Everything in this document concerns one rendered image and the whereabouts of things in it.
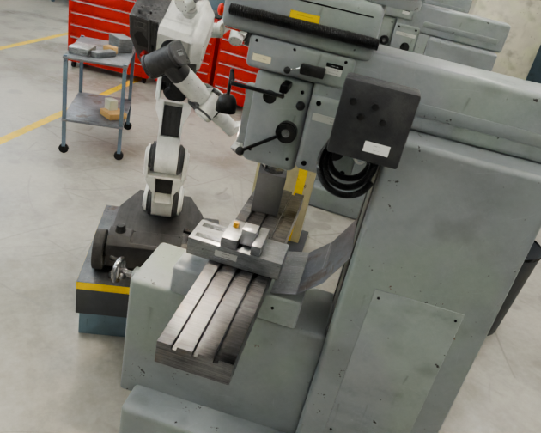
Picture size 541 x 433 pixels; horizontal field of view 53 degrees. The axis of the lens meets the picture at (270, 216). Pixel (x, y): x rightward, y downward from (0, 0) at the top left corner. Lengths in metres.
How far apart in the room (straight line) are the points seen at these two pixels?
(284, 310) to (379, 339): 0.35
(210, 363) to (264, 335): 0.56
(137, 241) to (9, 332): 0.83
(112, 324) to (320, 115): 1.72
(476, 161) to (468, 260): 0.32
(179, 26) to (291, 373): 1.43
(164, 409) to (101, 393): 0.43
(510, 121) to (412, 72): 0.32
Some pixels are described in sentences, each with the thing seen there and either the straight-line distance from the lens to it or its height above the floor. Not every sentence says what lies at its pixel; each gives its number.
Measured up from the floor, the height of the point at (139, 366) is 0.30.
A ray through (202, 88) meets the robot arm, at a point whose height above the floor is 1.41.
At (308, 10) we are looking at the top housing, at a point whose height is 1.83.
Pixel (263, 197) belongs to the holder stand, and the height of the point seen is 1.01.
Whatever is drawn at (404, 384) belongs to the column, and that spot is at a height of 0.70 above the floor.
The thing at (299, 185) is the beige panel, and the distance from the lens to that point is 3.83.
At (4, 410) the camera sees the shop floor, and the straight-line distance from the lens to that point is 2.72.
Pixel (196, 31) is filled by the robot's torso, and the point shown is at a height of 1.61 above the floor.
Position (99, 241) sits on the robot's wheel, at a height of 0.58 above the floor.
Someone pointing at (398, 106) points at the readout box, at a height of 1.69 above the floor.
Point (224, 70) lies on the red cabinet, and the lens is 6.72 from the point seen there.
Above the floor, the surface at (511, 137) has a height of 1.62.
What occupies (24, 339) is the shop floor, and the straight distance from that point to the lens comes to 3.02.
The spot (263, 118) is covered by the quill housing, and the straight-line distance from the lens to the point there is 1.80.
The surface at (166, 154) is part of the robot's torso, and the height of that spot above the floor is 1.04.
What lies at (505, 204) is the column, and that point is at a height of 1.45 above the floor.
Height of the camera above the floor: 2.01
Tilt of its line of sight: 27 degrees down
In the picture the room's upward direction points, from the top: 13 degrees clockwise
